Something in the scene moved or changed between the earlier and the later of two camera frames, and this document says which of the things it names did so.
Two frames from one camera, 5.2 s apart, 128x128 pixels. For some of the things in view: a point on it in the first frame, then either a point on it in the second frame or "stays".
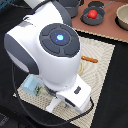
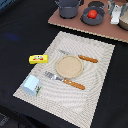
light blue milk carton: [32, 84] stays
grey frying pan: [94, 15] stays
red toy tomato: [92, 14] stays
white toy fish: [54, 103] → [115, 17]
